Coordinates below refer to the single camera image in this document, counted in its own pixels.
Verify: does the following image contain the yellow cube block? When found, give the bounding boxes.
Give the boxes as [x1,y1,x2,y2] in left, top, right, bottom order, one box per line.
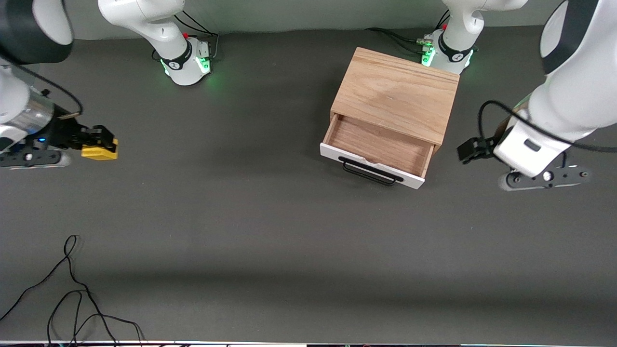
[81,140,116,160]

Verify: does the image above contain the white-fronted wooden drawer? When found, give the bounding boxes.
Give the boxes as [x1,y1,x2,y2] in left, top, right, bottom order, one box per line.
[320,114,437,189]

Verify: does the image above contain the black metal drawer handle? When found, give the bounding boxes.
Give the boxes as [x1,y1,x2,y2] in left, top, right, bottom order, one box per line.
[338,157,404,186]

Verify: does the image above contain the wooden drawer cabinet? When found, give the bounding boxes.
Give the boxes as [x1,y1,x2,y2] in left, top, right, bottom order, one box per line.
[330,47,460,156]

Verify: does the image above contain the dark grey table mat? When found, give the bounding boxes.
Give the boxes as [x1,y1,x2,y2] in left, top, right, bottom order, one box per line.
[0,27,617,344]

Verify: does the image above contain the thin black loose cable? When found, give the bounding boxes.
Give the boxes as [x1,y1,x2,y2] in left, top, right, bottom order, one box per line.
[0,235,145,347]

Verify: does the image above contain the black left arm base cables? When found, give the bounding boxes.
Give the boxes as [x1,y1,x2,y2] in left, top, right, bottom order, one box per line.
[365,11,451,56]

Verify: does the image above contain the black arm base cables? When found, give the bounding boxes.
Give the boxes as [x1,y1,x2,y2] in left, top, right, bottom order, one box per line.
[152,10,220,63]
[365,11,451,56]

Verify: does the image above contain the black right arm base cables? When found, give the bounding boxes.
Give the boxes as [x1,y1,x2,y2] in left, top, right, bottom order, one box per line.
[152,10,220,63]

